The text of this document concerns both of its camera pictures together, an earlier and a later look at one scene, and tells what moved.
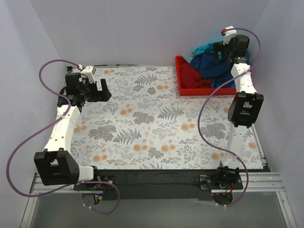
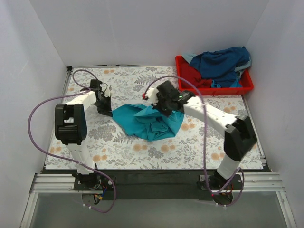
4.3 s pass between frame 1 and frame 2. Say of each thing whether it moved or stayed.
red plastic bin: stayed
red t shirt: stayed
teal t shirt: moved
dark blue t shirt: stayed
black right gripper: moved
